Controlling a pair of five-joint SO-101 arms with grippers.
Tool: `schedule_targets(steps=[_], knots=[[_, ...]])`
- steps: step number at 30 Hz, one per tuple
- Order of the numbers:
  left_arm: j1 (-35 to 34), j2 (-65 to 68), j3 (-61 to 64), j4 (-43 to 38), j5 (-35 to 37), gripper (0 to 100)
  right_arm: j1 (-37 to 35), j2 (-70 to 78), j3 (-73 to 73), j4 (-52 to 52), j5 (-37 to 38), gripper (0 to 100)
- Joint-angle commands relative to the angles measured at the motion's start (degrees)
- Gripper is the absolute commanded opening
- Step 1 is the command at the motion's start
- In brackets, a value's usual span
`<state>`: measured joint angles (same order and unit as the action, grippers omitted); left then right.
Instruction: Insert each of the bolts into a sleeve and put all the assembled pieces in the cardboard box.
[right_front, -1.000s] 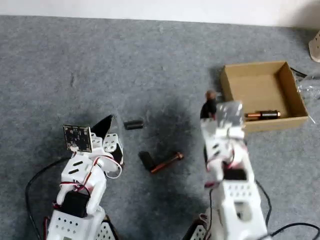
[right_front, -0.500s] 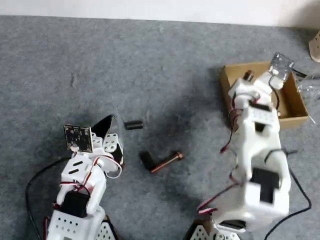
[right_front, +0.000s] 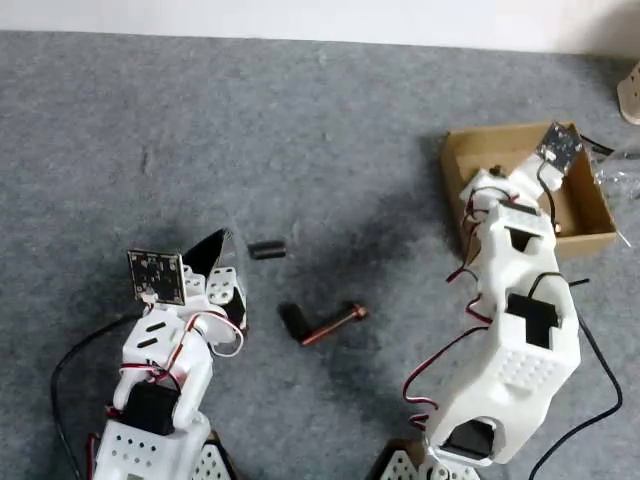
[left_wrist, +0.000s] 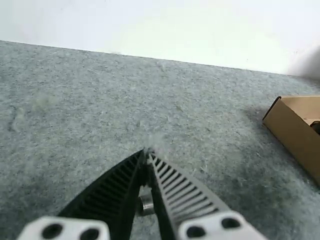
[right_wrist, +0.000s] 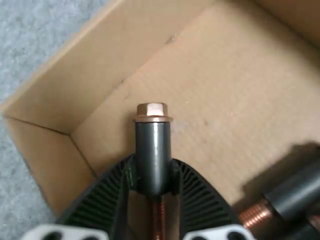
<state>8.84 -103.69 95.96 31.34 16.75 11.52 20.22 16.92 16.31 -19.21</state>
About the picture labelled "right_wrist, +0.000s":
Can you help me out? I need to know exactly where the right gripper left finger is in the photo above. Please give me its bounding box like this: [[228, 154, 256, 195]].
[[21, 154, 138, 240]]

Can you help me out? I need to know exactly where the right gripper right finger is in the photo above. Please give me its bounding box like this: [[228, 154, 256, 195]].
[[168, 157, 256, 240]]

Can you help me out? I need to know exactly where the copper bolt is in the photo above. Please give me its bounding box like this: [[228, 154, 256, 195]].
[[238, 142, 320, 240], [134, 102, 174, 240]]

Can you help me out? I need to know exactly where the cardboard box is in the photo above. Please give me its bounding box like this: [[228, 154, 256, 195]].
[[1, 0, 320, 240]]

